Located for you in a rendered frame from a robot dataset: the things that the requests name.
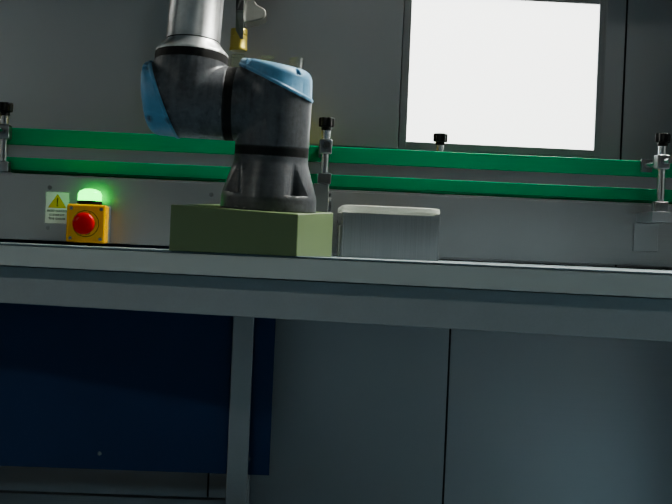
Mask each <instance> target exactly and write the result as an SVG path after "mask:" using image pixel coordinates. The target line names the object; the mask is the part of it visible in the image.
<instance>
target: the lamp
mask: <svg viewBox="0 0 672 504"><path fill-rule="evenodd" d="M77 204H90V205H102V194H101V192H100V191H98V190H96V189H83V190H80V191H79V193H78V200H77Z"/></svg>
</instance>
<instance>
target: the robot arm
mask: <svg viewBox="0 0 672 504"><path fill-rule="evenodd" d="M223 5H224V0H170V1H169V12H168V23H167V34H166V40H165V41H164V42H163V43H162V44H160V45H159V46H158V47H157V48H156V50H155V58H154V62H153V61H152V60H149V61H148V62H145V63H144V64H143V66H142V71H141V98H142V106H143V112H144V116H145V120H146V123H147V125H148V127H149V129H150V130H151V131H152V132H153V133H154V134H156V135H160V136H169V137H175V138H177V139H180V138H193V139H209V140H224V141H235V155H234V161H233V164H232V166H231V169H230V172H229V174H228V177H227V179H226V182H225V185H224V187H223V190H222V192H221V200H220V207H224V208H234V209H245V210H258V211H273V212H291V213H316V202H317V201H316V196H315V192H314V187H313V183H312V179H311V175H310V171H309V167H308V154H309V140H310V124H311V109H312V104H313V99H312V78H311V76H310V74H309V73H308V72H306V71H305V70H302V69H299V68H296V67H293V66H289V65H284V64H280V63H275V62H270V61H265V60H259V59H252V58H242V59H241V60H240V62H239V66H240V67H230V66H228V58H229V57H228V55H227V54H226V52H225V51H224V50H223V49H222V48H221V46H220V40H221V28H222V17H223ZM266 21H267V16H266V10H265V9H264V8H262V7H260V6H258V5H257V1H256V0H236V31H237V33H238V35H239V37H240V39H243V31H244V28H245V29H246V28H250V27H254V26H259V25H263V24H265V23H266Z"/></svg>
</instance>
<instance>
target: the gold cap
mask: <svg viewBox="0 0 672 504"><path fill-rule="evenodd" d="M230 35H231V36H230V48H229V50H230V51H232V52H247V36H248V30H247V29H245V28H244V31H243V39H240V37H239V35H238V33H237V31H236V28H231V33H230Z"/></svg>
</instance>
